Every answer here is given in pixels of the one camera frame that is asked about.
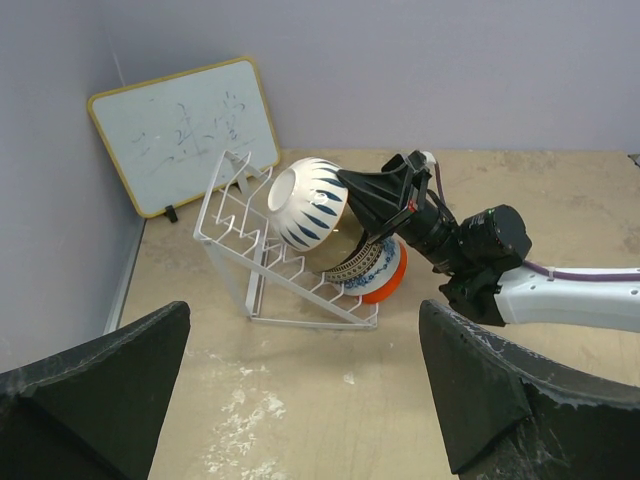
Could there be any white wire dish rack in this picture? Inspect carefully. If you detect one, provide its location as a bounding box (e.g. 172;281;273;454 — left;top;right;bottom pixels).
193;151;379;331

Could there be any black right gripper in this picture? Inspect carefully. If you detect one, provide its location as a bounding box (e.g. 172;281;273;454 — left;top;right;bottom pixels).
337;153;434;243

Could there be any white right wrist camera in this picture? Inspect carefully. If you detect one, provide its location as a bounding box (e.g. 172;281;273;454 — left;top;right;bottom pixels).
408;150;437;174

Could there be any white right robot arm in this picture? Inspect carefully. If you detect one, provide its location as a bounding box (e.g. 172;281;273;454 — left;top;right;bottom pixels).
337;151;639;332

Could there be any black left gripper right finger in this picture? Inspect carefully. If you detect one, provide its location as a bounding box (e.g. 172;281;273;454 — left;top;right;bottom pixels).
419;300;639;479

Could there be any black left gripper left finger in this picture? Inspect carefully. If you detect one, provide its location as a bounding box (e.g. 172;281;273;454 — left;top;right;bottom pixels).
1;301;191;479

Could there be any beige brown ceramic bowl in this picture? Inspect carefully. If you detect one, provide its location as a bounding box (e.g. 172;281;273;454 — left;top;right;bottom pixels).
304;214;366;272

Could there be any small whiteboard yellow frame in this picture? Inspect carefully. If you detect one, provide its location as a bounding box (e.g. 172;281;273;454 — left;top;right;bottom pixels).
87;57;280;218

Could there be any white ceramic bowl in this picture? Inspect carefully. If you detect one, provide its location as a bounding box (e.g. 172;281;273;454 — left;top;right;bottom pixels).
267;157;348;252

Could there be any orange plastic bowl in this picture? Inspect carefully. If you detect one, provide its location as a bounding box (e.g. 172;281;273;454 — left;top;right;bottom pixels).
362;240;408;304

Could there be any blue patterned ceramic bowl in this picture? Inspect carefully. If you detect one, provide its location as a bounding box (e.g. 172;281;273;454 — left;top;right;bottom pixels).
344;237;396;296

